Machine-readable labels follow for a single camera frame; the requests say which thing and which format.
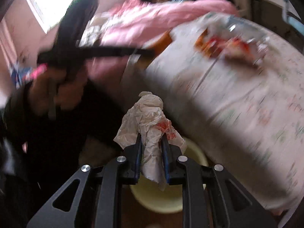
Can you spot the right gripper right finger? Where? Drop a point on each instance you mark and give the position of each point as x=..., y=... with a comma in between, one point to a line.
x=170, y=154

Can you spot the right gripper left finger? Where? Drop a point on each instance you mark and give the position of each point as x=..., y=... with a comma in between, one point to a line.
x=133, y=154

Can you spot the white red plastic bag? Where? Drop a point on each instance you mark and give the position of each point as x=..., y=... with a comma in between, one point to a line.
x=147, y=118

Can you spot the red orange snack wrapper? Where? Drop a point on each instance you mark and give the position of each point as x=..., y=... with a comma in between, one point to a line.
x=232, y=48

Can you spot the yellow round trash bin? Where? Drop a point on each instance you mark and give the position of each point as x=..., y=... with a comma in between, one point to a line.
x=168, y=200

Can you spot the left hand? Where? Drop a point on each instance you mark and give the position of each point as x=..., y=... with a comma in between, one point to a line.
x=51, y=89

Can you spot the pink duvet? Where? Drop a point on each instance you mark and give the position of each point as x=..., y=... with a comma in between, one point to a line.
x=133, y=23

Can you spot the floral white bed sheet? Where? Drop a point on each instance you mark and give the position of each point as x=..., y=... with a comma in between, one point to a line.
x=248, y=119

